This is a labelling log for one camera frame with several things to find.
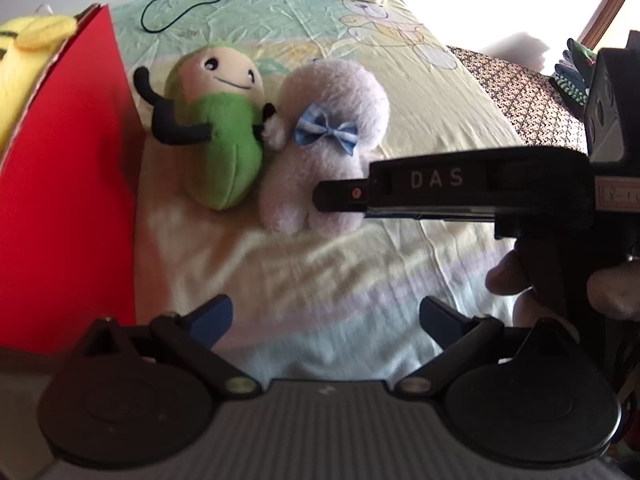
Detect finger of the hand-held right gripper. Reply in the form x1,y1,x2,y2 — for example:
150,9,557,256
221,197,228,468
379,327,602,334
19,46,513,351
312,177,373,214

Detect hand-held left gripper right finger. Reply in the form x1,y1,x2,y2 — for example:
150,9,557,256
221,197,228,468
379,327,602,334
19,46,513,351
394,296,581,400

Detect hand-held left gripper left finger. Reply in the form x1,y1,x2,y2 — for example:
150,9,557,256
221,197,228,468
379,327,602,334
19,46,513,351
75,294,264,402

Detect white plush toy blue bow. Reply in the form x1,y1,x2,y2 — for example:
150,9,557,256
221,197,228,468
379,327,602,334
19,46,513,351
257,57,392,239

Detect green bean plush toy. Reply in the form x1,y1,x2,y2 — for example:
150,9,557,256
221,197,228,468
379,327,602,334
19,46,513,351
132,44,279,212

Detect red cardboard box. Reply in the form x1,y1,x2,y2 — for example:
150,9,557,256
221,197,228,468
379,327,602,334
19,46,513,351
0,2,147,357

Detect yellow tiger plush toy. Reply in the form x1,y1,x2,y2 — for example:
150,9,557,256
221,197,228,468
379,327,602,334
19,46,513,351
0,4,82,152

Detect person's right hand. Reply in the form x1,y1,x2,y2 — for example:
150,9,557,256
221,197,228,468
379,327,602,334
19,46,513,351
485,250,640,329

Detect patterned brown pillow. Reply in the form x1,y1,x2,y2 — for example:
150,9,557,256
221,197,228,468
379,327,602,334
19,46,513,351
446,45,592,154

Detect green striped cloth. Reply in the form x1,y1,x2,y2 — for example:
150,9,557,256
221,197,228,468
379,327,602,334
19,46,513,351
550,36,601,111

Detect black charging cable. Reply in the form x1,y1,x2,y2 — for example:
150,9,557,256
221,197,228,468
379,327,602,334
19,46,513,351
141,0,293,34

